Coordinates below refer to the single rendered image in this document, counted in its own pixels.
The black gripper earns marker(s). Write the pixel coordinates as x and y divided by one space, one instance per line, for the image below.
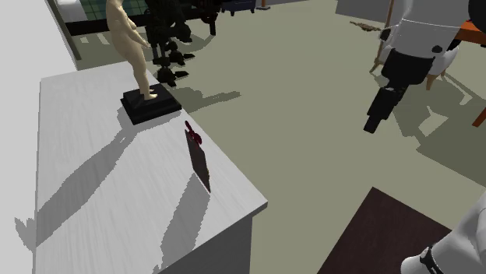
406 68

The white chair with wooden legs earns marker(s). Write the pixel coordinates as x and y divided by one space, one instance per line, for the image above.
442 66

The brown scrap on floor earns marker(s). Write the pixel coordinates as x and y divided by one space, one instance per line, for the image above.
366 26

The orange wooden table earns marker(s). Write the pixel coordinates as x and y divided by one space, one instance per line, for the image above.
469 34

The dark blue armchair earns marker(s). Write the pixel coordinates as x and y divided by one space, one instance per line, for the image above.
238 5

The dark red clipboard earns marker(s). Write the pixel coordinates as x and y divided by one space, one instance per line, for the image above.
199 163

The beige figure on black base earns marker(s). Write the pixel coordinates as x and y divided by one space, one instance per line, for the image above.
131 41

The bed with green checked cover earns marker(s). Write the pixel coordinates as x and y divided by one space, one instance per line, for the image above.
110 9

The white wooden desk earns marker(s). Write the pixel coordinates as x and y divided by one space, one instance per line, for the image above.
95 170

